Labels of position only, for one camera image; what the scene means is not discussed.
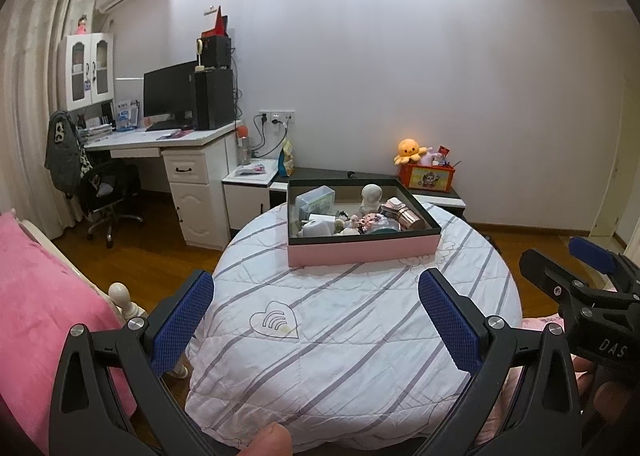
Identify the orange octopus plush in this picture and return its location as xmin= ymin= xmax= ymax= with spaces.
xmin=394 ymin=139 xmax=433 ymax=167

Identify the white bed post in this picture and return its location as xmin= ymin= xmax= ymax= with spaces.
xmin=108 ymin=282 xmax=188 ymax=379

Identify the orange-cap water bottle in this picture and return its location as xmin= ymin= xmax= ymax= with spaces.
xmin=236 ymin=126 xmax=251 ymax=165

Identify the pink storage box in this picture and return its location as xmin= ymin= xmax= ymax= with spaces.
xmin=287 ymin=178 xmax=442 ymax=268

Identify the black office chair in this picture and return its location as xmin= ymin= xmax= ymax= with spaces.
xmin=75 ymin=158 xmax=146 ymax=249

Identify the white desk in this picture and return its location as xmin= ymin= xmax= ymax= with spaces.
xmin=84 ymin=121 xmax=243 ymax=251

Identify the clear plastic box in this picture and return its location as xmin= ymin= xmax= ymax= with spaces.
xmin=294 ymin=186 xmax=336 ymax=219

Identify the black computer tower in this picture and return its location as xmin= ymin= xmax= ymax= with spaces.
xmin=194 ymin=68 xmax=236 ymax=131

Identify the blue yellow snack bag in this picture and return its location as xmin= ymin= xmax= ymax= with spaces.
xmin=277 ymin=138 xmax=296 ymax=175

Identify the red folded box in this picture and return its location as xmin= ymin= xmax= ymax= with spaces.
xmin=201 ymin=6 xmax=230 ymax=38

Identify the pink blanket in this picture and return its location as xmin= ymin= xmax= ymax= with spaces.
xmin=0 ymin=211 xmax=138 ymax=442

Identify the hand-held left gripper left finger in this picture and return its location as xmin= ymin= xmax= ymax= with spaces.
xmin=49 ymin=269 xmax=216 ymax=456

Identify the black speaker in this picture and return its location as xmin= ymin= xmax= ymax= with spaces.
xmin=202 ymin=36 xmax=232 ymax=69

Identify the person's left hand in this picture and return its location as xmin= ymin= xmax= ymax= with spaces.
xmin=235 ymin=423 xmax=292 ymax=456

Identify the person's right hand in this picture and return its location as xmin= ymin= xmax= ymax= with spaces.
xmin=574 ymin=358 xmax=632 ymax=437

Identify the orange printed toy box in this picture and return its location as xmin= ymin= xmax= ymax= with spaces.
xmin=404 ymin=163 xmax=457 ymax=193

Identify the white glass-door cabinet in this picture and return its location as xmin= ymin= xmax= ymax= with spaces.
xmin=57 ymin=32 xmax=116 ymax=111

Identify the rose gold can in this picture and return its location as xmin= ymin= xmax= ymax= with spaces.
xmin=380 ymin=198 xmax=426 ymax=231

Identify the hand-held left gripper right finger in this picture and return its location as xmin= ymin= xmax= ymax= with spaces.
xmin=417 ymin=267 xmax=583 ymax=456

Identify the white astronaut figurine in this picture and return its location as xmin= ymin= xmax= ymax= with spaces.
xmin=361 ymin=183 xmax=383 ymax=217

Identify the white nightstand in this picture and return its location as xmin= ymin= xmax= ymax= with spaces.
xmin=221 ymin=158 xmax=288 ymax=241

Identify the grey hanging jacket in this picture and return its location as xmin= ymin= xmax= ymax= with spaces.
xmin=44 ymin=110 xmax=83 ymax=194

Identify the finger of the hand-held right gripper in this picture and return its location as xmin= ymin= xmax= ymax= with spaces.
xmin=569 ymin=236 xmax=640 ymax=297
xmin=518 ymin=248 xmax=591 ymax=309

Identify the cream door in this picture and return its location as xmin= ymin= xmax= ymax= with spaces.
xmin=590 ymin=10 xmax=640 ymax=247

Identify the black computer monitor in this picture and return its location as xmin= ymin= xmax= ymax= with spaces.
xmin=143 ymin=60 xmax=198 ymax=129

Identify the cream curtain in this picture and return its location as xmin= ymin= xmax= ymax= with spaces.
xmin=0 ymin=0 xmax=106 ymax=241

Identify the blue desk box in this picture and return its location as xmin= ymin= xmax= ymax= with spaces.
xmin=115 ymin=100 xmax=138 ymax=131

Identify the white charger plug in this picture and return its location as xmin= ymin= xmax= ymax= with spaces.
xmin=301 ymin=218 xmax=335 ymax=237

